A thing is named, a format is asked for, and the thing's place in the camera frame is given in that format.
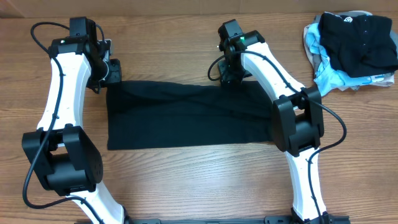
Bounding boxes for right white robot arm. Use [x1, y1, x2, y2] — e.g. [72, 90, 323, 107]
[215, 20, 330, 223]

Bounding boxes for black t-shirt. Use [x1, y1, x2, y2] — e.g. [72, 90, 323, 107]
[106, 81, 272, 150]

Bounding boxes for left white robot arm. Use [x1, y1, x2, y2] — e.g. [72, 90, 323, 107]
[22, 17, 132, 223]

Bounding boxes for beige grey folded garment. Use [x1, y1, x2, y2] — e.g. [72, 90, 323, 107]
[303, 11, 394, 91]

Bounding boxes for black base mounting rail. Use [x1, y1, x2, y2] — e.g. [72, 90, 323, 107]
[125, 214, 351, 224]

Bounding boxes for light blue folded garment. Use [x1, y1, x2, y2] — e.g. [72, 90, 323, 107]
[305, 23, 390, 96]

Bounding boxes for folded black polo shirt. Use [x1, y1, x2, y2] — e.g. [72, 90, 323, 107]
[318, 12, 397, 78]

